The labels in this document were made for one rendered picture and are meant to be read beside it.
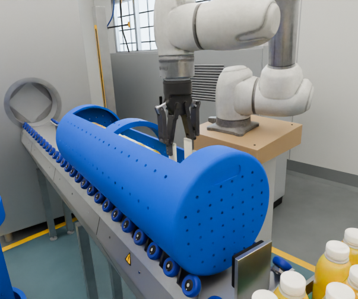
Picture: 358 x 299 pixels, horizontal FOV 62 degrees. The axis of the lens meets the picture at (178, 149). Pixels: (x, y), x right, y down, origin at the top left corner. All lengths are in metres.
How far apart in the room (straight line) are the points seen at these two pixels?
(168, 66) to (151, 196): 0.31
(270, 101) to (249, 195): 0.62
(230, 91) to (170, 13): 0.62
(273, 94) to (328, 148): 2.42
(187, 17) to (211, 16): 0.06
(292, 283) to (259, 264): 0.14
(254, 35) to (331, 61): 2.81
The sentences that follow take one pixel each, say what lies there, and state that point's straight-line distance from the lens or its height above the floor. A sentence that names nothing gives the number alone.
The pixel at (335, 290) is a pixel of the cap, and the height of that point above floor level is 1.08.
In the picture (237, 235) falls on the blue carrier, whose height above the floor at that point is 1.03.
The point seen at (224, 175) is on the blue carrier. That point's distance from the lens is 0.63.
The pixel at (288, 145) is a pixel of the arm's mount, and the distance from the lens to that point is 1.39.
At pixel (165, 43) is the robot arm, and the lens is 0.74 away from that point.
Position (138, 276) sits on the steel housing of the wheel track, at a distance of 0.88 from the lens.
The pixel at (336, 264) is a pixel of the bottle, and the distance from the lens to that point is 0.65.
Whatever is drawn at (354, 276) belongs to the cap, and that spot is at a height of 1.08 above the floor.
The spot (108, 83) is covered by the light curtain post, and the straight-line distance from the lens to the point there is 1.95.
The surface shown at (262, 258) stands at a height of 1.02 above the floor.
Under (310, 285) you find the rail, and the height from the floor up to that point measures 0.97.
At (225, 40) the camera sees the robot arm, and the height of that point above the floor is 1.45.
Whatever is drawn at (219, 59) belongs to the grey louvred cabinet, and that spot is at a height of 1.36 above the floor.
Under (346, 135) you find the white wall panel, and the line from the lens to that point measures 3.51.
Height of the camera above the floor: 1.43
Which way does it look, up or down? 18 degrees down
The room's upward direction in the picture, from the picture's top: 3 degrees counter-clockwise
